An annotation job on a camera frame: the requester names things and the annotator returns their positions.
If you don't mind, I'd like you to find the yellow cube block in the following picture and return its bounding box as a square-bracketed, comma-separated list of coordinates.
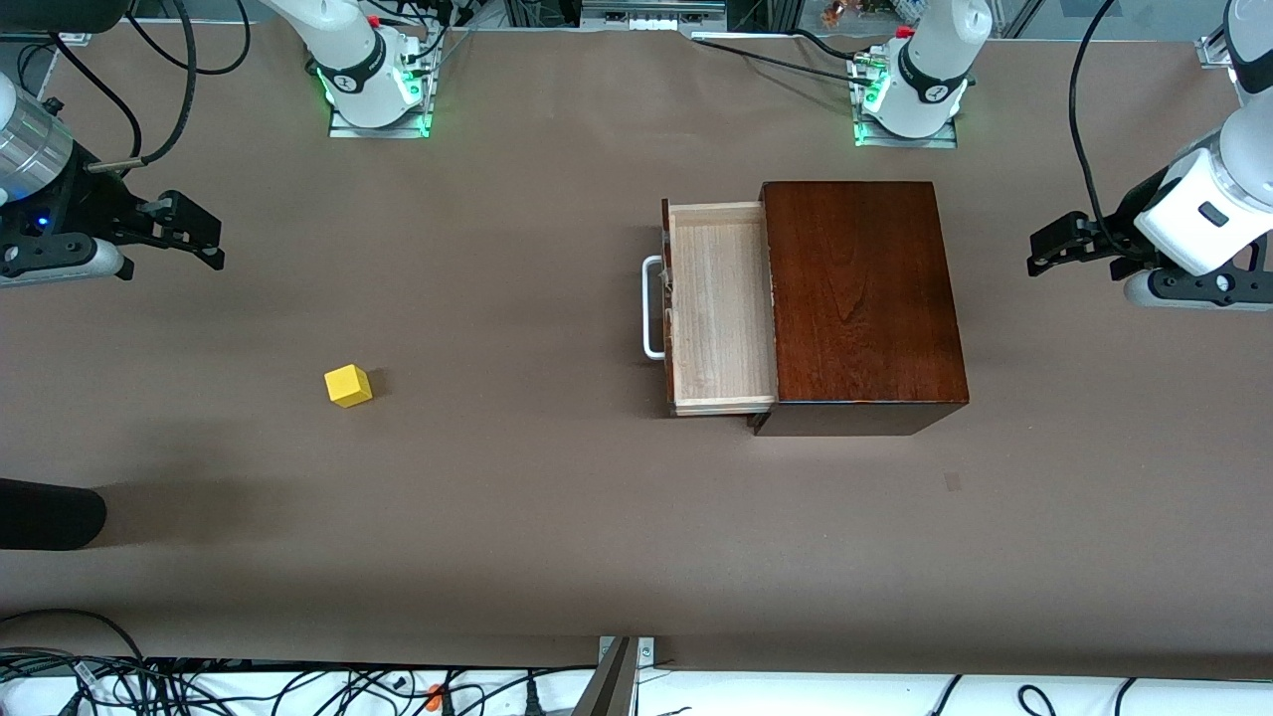
[324, 364, 374, 409]

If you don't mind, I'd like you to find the light wood drawer with handle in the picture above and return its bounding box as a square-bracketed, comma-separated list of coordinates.
[641, 199, 779, 417]

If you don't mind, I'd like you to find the dark brown wooden cabinet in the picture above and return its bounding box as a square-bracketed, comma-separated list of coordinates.
[748, 181, 971, 437]

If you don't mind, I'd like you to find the black foam cylinder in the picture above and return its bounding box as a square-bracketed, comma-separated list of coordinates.
[0, 477, 107, 551]

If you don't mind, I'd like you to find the dark grey metal bar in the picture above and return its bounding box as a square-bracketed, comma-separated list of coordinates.
[572, 636, 637, 716]

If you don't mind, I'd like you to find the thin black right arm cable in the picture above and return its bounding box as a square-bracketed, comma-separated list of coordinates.
[45, 30, 143, 162]

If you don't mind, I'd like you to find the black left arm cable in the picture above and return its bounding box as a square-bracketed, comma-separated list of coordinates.
[1067, 0, 1145, 250]

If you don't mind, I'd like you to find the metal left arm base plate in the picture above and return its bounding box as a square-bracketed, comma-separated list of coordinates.
[850, 48, 962, 150]

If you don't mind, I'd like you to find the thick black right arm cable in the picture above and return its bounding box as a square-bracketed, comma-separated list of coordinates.
[85, 0, 252, 175]

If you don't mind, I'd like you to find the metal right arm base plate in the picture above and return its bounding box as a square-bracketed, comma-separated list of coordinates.
[326, 28, 436, 139]

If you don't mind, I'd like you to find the black cable to arm base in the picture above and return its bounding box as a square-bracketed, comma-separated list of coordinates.
[691, 38, 881, 89]
[791, 28, 876, 63]

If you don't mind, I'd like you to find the black looped cable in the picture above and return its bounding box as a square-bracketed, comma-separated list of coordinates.
[0, 608, 150, 716]

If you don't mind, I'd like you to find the tangled black cable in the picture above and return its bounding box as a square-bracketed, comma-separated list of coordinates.
[0, 648, 598, 716]

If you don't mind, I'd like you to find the grey metal rail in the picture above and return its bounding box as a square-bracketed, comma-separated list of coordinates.
[580, 0, 729, 32]

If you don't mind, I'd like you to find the small silver metal bracket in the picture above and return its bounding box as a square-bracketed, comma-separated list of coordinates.
[597, 636, 657, 689]

